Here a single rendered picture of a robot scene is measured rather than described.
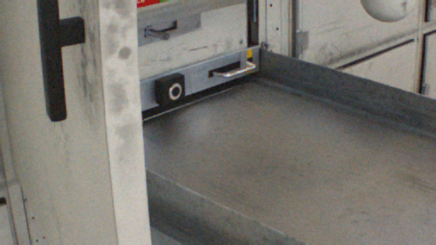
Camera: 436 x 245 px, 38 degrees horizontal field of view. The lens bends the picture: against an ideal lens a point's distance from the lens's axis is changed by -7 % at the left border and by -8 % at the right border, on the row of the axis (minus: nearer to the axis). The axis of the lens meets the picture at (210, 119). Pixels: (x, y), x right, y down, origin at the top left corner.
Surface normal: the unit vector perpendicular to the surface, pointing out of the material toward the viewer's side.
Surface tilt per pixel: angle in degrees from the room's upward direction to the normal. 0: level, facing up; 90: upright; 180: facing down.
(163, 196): 90
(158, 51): 90
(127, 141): 90
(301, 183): 0
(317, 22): 90
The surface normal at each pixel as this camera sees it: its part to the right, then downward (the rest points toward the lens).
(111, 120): 0.44, 0.33
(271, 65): -0.72, 0.28
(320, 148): -0.02, -0.92
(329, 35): 0.70, 0.26
